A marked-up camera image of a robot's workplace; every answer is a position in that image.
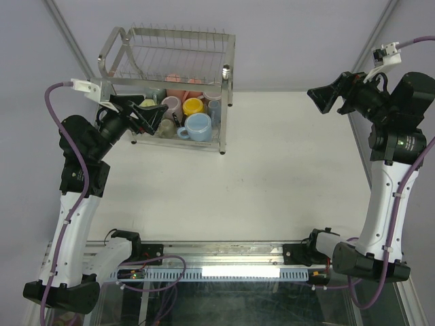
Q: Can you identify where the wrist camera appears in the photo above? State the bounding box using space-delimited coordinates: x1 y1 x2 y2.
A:
364 42 402 82
71 79 118 111

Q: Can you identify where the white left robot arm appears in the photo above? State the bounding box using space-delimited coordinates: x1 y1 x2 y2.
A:
23 95 168 314

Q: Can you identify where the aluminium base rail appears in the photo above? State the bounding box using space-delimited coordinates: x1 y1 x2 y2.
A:
43 240 336 272

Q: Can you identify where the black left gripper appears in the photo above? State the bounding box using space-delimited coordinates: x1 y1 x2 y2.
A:
90 94 168 160

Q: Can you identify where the tall pink cup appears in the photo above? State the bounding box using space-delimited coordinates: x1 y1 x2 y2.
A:
165 73 188 99

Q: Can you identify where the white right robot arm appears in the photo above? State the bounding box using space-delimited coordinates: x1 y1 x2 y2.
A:
302 72 434 283

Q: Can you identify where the stainless steel dish rack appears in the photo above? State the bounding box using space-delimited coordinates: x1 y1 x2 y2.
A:
97 24 236 155

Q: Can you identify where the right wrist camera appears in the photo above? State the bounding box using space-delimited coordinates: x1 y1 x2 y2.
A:
364 42 402 82

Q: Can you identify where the lilac mug with handle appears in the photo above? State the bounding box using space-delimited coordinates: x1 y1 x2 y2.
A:
203 81 222 101

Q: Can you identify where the small olive cup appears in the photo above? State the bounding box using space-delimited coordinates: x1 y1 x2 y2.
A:
157 119 177 139

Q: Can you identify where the yellow mug black handle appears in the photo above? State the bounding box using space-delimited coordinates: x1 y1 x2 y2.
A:
182 98 205 116

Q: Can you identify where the lilac mug black handle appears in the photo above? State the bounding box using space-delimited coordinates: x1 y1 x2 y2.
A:
160 96 183 121

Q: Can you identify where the pale green mug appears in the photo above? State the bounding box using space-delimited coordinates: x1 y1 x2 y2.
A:
139 98 156 107

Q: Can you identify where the light blue mug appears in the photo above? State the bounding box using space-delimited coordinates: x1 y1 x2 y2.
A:
177 113 212 142

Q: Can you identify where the grey white small mug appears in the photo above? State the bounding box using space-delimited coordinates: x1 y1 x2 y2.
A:
207 100 222 128

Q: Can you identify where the grey-blue round ceramic cup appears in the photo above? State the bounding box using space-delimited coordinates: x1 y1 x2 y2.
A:
145 88 167 104

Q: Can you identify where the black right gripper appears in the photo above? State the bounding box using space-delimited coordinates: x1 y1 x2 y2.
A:
307 66 396 125

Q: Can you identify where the white slotted cable duct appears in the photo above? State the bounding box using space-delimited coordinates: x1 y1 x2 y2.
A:
111 266 309 283

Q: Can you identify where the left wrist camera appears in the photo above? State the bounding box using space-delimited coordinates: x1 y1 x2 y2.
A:
71 79 118 111

